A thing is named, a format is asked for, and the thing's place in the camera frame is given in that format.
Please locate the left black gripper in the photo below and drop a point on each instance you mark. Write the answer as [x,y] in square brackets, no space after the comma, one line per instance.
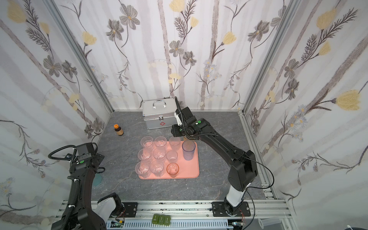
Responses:
[85,156]

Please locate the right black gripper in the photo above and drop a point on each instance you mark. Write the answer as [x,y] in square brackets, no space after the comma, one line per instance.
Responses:
[182,115]

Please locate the frosted white cup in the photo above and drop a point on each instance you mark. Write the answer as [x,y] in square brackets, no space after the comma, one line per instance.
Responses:
[172,156]
[175,143]

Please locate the teal plastic cup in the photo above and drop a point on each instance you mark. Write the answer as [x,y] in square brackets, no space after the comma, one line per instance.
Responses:
[97,180]

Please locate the clear glass two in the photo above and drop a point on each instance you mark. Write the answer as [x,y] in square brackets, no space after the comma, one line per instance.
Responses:
[161,142]

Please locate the clear glass four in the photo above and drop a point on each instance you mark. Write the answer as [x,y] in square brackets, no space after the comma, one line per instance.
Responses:
[159,154]

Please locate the clear glass one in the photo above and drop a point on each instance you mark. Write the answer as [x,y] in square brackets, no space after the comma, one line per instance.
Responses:
[147,142]

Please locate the pink plastic cup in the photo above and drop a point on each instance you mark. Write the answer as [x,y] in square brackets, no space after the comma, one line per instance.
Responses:
[172,169]

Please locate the clear glass six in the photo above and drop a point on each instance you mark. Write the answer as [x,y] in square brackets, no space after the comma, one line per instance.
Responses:
[157,168]

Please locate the clear glass three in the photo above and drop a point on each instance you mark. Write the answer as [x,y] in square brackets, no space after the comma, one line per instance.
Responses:
[144,155]

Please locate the clear glass five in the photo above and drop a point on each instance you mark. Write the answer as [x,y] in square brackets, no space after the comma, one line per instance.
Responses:
[142,169]

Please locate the blue plastic tumbler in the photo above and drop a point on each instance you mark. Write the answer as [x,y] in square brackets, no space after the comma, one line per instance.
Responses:
[188,148]

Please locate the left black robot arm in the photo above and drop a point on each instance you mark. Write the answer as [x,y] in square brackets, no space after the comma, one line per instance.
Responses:
[78,214]

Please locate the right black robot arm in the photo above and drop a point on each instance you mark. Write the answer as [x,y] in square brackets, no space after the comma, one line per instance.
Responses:
[243,164]

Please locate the pink plastic tray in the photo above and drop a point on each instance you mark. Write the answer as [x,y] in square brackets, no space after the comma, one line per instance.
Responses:
[187,169]

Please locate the silver aluminium case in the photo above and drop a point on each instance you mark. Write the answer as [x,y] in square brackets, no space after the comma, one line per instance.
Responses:
[159,113]

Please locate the brown bottle orange cap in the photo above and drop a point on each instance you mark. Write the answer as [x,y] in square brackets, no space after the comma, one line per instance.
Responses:
[118,130]

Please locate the green terminal block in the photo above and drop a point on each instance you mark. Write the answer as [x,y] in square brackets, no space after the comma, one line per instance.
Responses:
[163,220]

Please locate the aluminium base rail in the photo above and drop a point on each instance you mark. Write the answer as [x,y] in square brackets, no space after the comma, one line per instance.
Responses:
[205,215]

